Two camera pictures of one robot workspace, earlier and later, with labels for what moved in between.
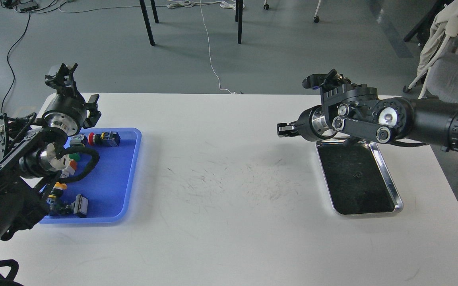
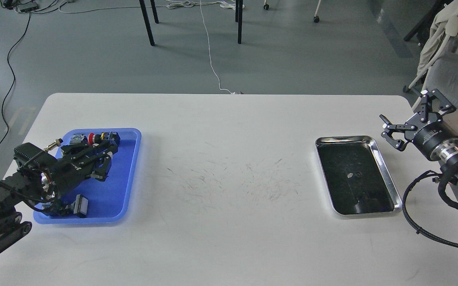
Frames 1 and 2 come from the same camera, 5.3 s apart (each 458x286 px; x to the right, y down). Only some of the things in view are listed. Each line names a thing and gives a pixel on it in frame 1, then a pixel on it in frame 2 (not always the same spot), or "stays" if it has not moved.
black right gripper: x=314 y=124 to x=433 y=138
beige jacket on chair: x=447 y=24 stays
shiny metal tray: x=358 y=180 stays
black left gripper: x=66 y=113 to x=74 y=166
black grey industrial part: x=78 y=207 stays
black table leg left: x=147 y=22 stays
